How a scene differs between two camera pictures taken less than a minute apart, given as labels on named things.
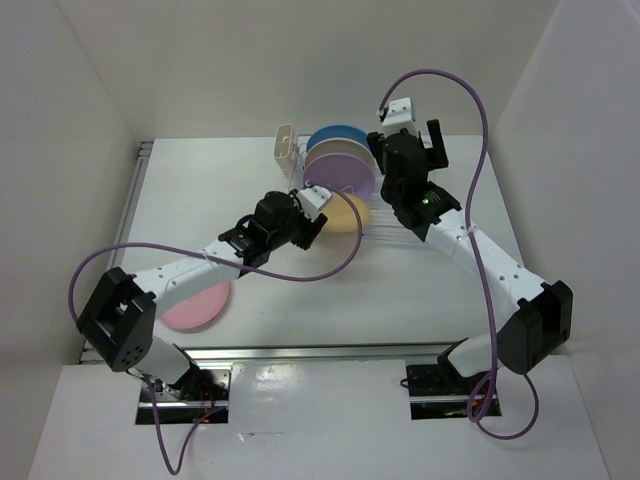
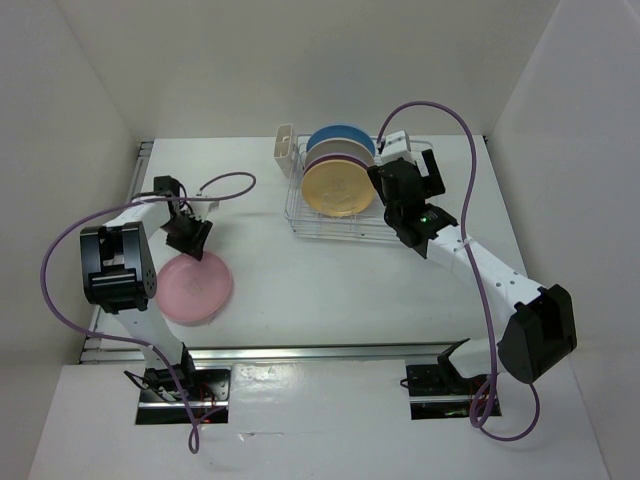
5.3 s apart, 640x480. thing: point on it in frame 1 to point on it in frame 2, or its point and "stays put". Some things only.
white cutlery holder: x=284 y=148 stays put
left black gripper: x=311 y=232 to x=193 y=245
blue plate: x=338 y=131 stays put
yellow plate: x=342 y=214 to x=338 y=187
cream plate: x=343 y=146 stays put
